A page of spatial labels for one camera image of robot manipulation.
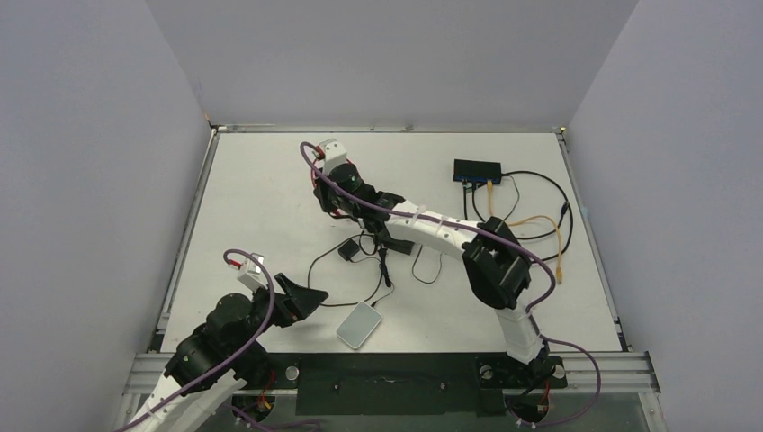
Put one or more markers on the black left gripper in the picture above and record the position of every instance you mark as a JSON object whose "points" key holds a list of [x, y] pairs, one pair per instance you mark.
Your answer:
{"points": [[297, 302]]}

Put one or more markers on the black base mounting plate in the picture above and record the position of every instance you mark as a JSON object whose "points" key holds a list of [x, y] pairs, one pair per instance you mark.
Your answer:
{"points": [[397, 383]]}

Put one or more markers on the black power brick adapter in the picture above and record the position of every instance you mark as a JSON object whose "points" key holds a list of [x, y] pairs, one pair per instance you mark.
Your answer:
{"points": [[385, 240]]}

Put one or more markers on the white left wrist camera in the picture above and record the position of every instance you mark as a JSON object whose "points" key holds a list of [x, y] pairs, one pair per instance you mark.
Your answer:
{"points": [[250, 274]]}

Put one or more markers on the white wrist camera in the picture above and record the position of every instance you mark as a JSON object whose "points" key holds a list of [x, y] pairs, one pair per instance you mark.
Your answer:
{"points": [[250, 274], [334, 155]]}

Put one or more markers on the white square network box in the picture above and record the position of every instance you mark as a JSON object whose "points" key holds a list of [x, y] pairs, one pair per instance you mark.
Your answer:
{"points": [[359, 324]]}

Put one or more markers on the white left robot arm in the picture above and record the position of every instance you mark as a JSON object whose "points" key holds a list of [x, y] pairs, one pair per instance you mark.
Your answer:
{"points": [[223, 355]]}

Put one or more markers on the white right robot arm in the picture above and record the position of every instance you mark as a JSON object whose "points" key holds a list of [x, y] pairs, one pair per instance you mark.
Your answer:
{"points": [[497, 267]]}

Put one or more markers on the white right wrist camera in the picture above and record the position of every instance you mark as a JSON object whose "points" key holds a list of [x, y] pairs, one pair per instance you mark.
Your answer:
{"points": [[334, 155]]}

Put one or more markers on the small black wall adapter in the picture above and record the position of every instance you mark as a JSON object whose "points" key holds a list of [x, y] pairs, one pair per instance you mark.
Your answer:
{"points": [[348, 250]]}

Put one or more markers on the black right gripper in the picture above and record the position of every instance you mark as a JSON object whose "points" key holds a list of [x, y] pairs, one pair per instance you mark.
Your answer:
{"points": [[325, 194]]}

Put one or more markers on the black ribbed network switch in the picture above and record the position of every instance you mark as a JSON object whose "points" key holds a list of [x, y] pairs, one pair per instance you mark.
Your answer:
{"points": [[478, 172]]}

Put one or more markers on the aluminium frame rail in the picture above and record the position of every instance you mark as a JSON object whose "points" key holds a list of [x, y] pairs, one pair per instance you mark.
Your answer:
{"points": [[181, 254]]}

